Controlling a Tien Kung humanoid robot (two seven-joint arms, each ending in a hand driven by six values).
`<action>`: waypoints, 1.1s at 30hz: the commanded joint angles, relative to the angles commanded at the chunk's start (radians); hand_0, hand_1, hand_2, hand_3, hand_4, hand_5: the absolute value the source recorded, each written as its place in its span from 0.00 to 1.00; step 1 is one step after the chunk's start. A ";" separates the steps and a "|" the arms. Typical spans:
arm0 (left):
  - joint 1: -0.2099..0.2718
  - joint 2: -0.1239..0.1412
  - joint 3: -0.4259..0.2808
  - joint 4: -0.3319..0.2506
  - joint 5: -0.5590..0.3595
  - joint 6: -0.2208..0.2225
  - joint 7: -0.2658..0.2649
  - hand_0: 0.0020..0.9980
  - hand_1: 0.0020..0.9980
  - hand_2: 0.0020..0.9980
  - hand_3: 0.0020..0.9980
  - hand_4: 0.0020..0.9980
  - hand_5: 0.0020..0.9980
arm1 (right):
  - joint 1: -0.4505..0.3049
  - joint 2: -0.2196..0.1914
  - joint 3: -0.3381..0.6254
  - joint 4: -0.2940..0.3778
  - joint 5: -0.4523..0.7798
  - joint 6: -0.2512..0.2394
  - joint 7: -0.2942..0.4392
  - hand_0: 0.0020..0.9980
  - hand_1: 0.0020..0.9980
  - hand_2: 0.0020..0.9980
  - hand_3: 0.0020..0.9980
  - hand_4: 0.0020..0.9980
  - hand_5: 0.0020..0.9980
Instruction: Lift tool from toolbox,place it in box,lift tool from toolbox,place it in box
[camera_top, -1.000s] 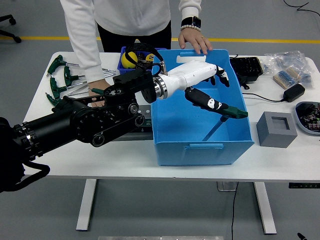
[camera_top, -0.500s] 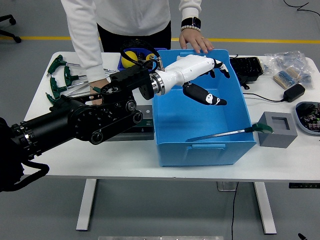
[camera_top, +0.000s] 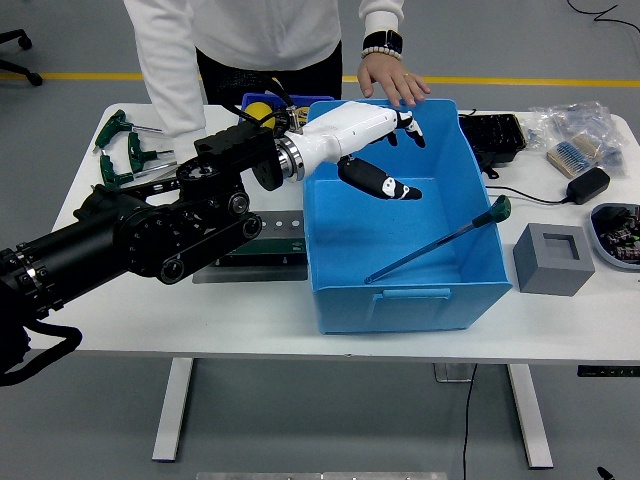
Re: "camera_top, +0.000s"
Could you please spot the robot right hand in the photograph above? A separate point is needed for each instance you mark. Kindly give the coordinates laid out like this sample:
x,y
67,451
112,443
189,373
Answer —
x,y
606,473

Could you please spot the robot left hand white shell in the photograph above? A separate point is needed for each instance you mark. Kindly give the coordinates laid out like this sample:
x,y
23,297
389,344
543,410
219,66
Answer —
x,y
350,132

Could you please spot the person's left hand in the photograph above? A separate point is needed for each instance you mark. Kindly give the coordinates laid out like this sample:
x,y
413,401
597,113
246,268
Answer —
x,y
392,80

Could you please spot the green SATA wrench holder stand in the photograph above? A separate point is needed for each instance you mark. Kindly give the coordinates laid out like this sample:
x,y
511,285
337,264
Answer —
x,y
280,245

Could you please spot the large blue plastic box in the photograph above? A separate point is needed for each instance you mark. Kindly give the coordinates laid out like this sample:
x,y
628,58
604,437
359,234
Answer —
x,y
425,310

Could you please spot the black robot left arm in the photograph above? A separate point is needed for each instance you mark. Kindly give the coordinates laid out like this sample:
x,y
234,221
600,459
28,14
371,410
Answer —
x,y
100,240

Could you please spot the person's right forearm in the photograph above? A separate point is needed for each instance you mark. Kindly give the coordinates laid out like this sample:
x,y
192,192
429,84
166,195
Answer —
x,y
170,90

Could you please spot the person's left forearm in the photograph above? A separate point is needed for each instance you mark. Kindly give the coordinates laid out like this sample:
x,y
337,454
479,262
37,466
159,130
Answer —
x,y
382,15

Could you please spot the black smart watch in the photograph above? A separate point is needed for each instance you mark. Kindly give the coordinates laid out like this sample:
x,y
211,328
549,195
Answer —
x,y
382,40

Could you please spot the yellow tape measure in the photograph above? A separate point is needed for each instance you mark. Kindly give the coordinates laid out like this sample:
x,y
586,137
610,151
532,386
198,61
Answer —
x,y
299,115

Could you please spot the yellow lemon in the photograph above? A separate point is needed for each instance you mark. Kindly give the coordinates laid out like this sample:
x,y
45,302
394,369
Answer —
x,y
260,112

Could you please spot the white table leg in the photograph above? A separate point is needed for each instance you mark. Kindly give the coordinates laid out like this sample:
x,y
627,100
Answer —
x,y
530,420
172,410

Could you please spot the small blue parts bin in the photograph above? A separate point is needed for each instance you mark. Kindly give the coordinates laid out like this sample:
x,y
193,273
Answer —
x,y
255,98

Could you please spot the black table control panel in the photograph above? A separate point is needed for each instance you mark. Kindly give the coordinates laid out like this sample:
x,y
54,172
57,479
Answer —
x,y
607,371

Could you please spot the black plastic component tray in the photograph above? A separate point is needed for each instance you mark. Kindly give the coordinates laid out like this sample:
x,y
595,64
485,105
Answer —
x,y
495,132

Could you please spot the person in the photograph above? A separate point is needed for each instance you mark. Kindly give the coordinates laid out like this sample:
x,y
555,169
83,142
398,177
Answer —
x,y
260,30

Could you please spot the clear bags of components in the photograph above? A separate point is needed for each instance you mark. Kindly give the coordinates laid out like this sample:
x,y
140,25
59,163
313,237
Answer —
x,y
575,117

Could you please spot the tan resistor tape bundle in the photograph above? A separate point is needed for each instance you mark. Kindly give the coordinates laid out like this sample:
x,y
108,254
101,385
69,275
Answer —
x,y
575,152

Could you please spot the grey cube block with recess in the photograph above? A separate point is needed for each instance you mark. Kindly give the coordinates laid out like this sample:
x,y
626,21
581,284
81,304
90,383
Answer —
x,y
550,275

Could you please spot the black power adapter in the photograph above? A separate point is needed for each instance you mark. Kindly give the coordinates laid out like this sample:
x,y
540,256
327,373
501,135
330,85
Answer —
x,y
587,186

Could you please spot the grey oval tray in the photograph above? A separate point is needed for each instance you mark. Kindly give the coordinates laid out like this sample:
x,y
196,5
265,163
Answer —
x,y
596,239

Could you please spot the electronic boards pile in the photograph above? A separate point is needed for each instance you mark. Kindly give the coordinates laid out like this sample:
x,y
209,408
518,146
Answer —
x,y
620,235

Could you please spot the black office chair base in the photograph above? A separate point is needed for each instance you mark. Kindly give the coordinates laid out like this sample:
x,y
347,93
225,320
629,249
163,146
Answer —
x,y
32,77

